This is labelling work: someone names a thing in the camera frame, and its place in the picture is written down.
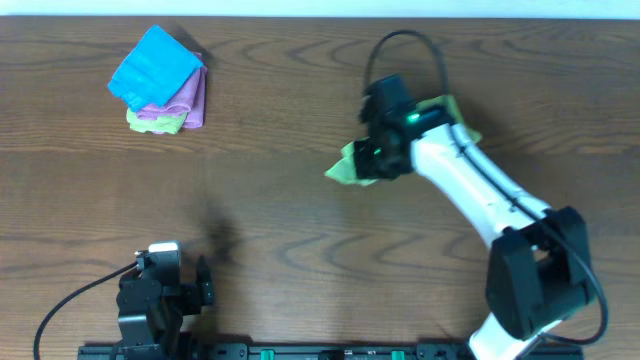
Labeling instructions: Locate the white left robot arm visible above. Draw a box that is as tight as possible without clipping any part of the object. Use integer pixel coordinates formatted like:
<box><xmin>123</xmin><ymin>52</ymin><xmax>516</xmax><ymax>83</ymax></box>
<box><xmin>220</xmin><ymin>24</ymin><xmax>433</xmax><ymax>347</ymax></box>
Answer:
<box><xmin>108</xmin><ymin>251</ymin><xmax>214</xmax><ymax>360</ymax></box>

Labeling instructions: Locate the blue folded cloth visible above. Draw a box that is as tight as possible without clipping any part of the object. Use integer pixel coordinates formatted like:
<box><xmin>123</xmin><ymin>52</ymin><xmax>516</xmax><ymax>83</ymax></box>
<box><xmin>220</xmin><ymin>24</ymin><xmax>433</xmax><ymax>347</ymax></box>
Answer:
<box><xmin>107</xmin><ymin>25</ymin><xmax>203</xmax><ymax>111</ymax></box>

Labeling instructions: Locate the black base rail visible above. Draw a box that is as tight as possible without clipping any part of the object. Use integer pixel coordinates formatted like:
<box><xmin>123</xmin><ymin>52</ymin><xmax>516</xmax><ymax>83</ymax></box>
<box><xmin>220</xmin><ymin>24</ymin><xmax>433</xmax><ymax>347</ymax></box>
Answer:
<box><xmin>77</xmin><ymin>342</ymin><xmax>585</xmax><ymax>360</ymax></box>

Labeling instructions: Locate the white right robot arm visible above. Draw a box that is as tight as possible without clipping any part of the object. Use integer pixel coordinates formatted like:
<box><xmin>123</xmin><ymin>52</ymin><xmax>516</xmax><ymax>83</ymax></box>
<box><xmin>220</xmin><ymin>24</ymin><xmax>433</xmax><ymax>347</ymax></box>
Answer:
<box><xmin>354</xmin><ymin>100</ymin><xmax>603</xmax><ymax>359</ymax></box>

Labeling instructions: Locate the light green microfiber cloth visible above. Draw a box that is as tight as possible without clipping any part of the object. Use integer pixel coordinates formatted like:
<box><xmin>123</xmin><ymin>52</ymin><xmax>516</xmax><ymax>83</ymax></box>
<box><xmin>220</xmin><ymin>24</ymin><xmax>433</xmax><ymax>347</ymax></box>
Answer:
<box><xmin>324</xmin><ymin>95</ymin><xmax>482</xmax><ymax>186</ymax></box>

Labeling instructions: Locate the green folded cloth in stack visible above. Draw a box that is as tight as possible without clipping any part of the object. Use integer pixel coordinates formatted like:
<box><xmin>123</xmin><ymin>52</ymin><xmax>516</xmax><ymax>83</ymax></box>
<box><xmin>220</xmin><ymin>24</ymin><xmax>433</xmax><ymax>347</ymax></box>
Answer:
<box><xmin>126</xmin><ymin>109</ymin><xmax>188</xmax><ymax>135</ymax></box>

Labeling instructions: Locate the pink folded cloth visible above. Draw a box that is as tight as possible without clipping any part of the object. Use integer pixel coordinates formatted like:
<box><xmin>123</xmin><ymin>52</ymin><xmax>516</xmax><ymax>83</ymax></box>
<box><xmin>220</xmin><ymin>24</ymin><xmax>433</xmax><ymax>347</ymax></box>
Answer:
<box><xmin>135</xmin><ymin>51</ymin><xmax>209</xmax><ymax>135</ymax></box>

